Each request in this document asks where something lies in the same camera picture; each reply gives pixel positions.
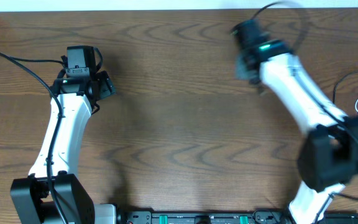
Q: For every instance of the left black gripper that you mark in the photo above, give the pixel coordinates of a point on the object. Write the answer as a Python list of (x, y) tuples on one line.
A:
[(105, 86)]

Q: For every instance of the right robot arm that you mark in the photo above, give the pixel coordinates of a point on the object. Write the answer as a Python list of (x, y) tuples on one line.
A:
[(328, 158)]

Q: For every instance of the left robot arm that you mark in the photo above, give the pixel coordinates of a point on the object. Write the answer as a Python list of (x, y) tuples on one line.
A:
[(52, 193)]

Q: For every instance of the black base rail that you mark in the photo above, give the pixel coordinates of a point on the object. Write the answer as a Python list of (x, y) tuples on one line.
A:
[(213, 217)]

